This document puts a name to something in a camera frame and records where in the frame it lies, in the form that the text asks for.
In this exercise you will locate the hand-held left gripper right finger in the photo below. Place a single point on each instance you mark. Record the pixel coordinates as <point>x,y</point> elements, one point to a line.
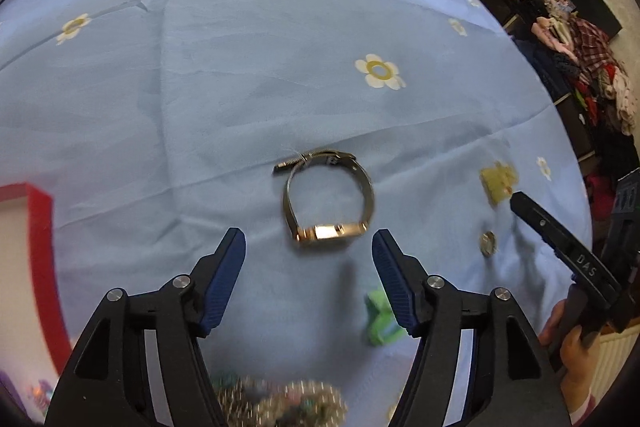
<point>392,274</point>

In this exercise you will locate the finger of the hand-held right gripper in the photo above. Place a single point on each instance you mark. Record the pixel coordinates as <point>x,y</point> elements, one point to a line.
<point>565,244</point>

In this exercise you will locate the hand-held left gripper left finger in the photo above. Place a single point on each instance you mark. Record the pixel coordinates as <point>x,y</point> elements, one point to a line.
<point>227,274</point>

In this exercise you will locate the gold wristwatch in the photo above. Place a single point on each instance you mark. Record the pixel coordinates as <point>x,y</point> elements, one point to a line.
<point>325,232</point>

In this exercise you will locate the pile of beaded jewelry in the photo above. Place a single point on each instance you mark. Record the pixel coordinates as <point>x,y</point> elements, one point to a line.
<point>290,402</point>

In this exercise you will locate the person's right hand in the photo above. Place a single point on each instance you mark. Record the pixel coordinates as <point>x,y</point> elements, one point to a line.
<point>575,357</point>

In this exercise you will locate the green hair clip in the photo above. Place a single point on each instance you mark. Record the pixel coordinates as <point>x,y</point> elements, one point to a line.
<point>382,319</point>

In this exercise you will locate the yellow hair clip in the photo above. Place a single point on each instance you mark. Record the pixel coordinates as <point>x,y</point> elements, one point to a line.
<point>497,182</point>

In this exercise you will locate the white radiator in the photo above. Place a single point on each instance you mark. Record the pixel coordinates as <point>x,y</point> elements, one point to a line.
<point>620,359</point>

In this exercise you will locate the pile of clothes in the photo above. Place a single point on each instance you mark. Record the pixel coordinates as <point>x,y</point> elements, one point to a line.
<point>595,67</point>

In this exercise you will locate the red box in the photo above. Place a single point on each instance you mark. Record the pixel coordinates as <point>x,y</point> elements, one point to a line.
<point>42,257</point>

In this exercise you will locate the blue floral bed sheet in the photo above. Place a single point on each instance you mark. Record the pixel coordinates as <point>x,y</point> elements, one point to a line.
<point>225,82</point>

